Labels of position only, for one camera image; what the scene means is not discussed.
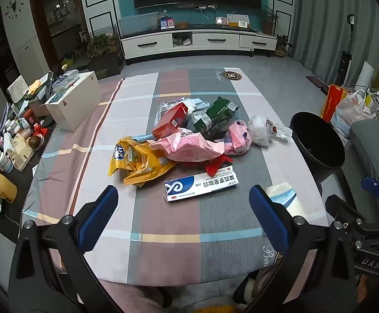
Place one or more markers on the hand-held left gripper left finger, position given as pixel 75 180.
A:
pixel 99 215

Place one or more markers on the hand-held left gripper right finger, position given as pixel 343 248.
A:
pixel 271 218

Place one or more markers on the white tissue packet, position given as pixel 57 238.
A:
pixel 287 199

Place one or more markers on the black trash bin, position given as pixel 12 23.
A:
pixel 316 150

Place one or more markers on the yellow snack bag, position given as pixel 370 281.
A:
pixel 137 163

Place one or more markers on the red wrapper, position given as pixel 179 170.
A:
pixel 215 166

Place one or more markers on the white blue ointment box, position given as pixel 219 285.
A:
pixel 199 186

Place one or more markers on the pink plastic bag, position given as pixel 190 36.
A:
pixel 238 137

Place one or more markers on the small white plastic bag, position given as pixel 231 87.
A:
pixel 259 128

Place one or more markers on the pink wrapper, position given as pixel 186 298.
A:
pixel 186 146

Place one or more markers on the red cardboard box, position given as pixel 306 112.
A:
pixel 170 120

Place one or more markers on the green snack packet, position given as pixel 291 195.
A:
pixel 215 114

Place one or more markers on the clear plastic bag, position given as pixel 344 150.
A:
pixel 176 102

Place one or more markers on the grey sofa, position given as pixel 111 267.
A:
pixel 369 143

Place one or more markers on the large white plastic bag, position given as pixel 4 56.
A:
pixel 349 111

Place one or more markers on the pile of patterned clothes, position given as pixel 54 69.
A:
pixel 378 102

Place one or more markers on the orange shopping bag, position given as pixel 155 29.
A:
pixel 329 101

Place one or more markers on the yellow cylindrical can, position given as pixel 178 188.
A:
pixel 3 186

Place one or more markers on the beige box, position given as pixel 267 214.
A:
pixel 19 153

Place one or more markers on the white board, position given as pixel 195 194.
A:
pixel 365 75

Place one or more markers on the white pill bottle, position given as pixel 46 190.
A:
pixel 2 161

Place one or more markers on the white storage box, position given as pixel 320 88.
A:
pixel 78 104

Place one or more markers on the dark brown floor mat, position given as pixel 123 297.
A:
pixel 316 83

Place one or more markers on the red can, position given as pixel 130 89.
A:
pixel 30 117

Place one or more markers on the upright vacuum cleaner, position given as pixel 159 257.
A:
pixel 343 65

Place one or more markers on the clear plastic container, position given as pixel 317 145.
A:
pixel 65 80

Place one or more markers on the small potted plant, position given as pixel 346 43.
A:
pixel 281 50

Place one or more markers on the grey curtain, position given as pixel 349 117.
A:
pixel 323 22

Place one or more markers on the white TV cabinet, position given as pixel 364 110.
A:
pixel 215 39

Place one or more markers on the tall potted plant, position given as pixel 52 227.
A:
pixel 268 26

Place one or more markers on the grey translucent tank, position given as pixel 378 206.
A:
pixel 137 24

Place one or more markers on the white desk calendar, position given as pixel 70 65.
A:
pixel 236 19

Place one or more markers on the blue sign stand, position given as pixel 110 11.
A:
pixel 166 23

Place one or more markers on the black wall clock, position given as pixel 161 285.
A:
pixel 15 5

